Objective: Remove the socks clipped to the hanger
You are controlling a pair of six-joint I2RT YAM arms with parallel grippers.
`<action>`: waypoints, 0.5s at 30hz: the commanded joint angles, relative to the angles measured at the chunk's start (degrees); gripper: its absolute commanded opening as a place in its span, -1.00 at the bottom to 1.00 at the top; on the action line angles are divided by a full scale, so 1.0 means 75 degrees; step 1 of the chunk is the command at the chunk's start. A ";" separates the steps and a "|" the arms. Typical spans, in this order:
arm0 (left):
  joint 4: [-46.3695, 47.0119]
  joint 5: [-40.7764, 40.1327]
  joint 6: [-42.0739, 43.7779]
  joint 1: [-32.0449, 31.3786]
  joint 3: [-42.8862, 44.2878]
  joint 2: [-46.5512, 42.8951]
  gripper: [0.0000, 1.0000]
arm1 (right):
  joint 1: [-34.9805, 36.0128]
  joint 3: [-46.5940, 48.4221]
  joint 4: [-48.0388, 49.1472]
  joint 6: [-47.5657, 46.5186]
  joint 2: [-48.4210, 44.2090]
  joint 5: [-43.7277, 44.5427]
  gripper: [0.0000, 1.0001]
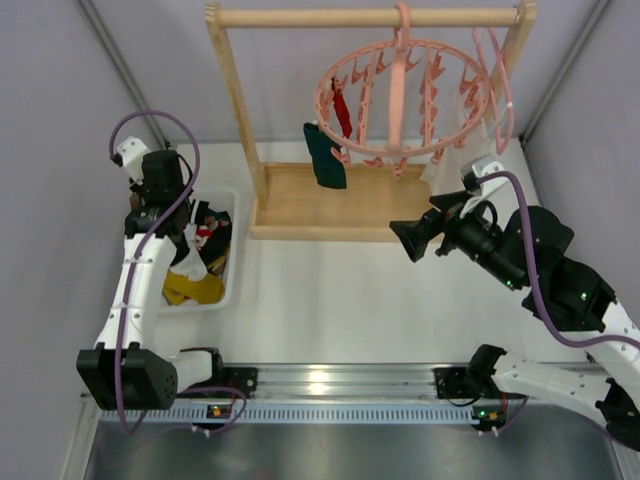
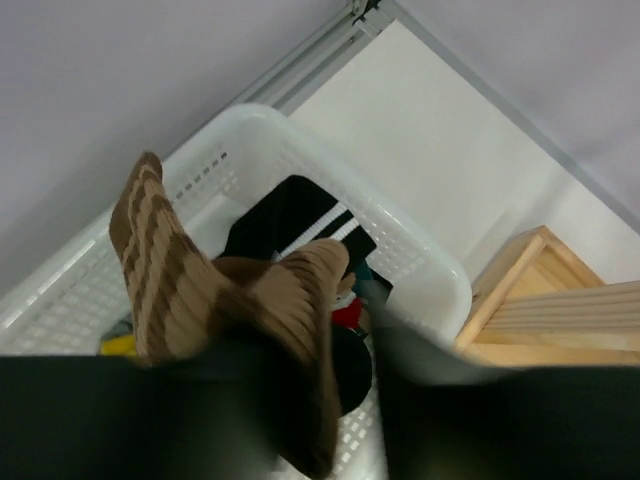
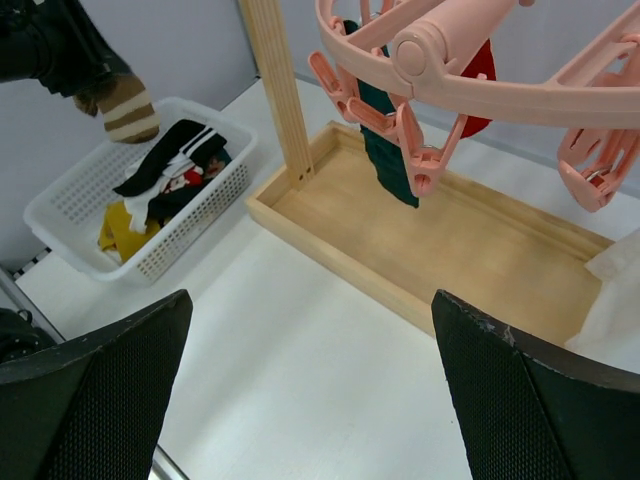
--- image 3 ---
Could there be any black white-striped sock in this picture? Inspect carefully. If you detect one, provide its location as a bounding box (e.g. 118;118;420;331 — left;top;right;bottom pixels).
114;119;227;197

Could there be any pink round clip hanger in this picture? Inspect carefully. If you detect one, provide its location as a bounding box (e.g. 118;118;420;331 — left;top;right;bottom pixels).
309;1;639;212

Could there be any white plastic basket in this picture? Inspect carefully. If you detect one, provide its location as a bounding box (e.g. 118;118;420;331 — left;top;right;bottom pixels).
24;97;258;286

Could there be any brown striped sock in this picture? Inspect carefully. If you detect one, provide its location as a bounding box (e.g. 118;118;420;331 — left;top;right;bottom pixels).
73;75;160;144

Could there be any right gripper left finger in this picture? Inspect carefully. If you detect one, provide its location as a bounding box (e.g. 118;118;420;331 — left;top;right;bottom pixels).
1;290;193;479

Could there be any dark patterned socks pile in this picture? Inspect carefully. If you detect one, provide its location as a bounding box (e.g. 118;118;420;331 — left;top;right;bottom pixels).
148;148;232;225

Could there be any teal sock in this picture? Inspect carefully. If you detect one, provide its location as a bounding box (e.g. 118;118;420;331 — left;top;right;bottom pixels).
341;18;422;209

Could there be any yellow sock in basket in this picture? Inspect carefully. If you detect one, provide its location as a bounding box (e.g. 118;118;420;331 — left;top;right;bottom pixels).
97;201;162;263

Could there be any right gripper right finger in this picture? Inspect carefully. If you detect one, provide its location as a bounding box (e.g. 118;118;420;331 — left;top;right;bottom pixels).
431;290;639;479

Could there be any white sock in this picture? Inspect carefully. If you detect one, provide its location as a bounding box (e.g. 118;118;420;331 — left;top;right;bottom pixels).
122;154;197;234

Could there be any wooden clothes rack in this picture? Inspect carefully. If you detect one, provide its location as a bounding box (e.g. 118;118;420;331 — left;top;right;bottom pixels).
241;1;610;345

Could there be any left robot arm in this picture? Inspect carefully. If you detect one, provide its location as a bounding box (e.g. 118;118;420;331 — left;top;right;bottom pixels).
1;0;132;97

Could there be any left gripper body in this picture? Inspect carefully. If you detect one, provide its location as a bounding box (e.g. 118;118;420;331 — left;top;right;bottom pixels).
34;0;132;97

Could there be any white sheer garment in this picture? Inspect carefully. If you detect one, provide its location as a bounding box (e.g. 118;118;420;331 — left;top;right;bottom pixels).
565;231;639;373

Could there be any red sock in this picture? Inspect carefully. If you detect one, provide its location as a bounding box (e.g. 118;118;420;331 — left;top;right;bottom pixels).
458;38;498;140

